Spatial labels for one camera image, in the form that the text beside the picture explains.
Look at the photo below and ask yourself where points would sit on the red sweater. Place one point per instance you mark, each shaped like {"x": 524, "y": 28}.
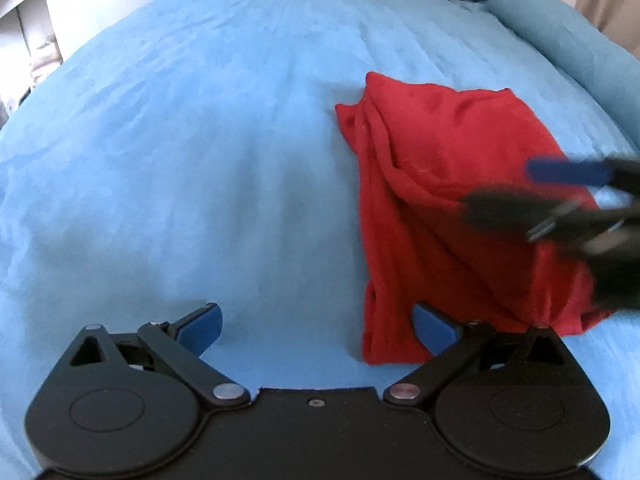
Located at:
{"x": 440, "y": 160}

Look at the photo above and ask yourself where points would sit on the blue bed sheet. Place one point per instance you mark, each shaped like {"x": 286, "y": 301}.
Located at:
{"x": 200, "y": 160}

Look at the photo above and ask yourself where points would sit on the white shelf unit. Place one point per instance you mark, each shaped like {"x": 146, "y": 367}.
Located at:
{"x": 25, "y": 50}

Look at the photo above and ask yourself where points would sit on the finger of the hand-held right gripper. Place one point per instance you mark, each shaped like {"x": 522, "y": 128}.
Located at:
{"x": 565, "y": 171}
{"x": 515, "y": 212}

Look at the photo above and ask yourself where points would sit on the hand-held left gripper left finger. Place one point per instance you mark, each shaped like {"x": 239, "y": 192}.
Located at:
{"x": 202, "y": 330}

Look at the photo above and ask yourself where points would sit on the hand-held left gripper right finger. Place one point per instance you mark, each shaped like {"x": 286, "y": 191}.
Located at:
{"x": 432, "y": 330}

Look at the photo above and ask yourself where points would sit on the teal duvet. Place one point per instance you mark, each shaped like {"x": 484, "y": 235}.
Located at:
{"x": 560, "y": 35}

